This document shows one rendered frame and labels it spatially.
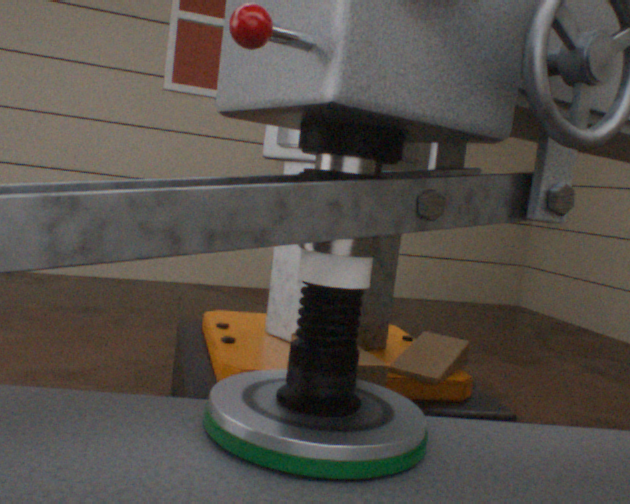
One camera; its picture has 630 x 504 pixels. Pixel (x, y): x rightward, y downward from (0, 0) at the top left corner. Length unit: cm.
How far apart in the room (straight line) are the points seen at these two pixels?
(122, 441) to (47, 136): 597
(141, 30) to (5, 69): 126
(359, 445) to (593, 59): 37
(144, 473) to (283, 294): 84
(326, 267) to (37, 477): 29
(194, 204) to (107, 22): 616
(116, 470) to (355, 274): 26
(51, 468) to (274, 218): 26
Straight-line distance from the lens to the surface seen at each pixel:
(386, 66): 51
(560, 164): 70
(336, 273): 59
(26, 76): 656
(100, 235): 46
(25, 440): 62
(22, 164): 656
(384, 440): 58
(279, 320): 135
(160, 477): 55
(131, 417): 66
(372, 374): 106
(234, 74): 63
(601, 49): 60
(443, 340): 136
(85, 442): 61
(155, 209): 47
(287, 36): 50
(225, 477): 56
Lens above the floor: 110
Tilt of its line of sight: 5 degrees down
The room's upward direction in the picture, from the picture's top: 7 degrees clockwise
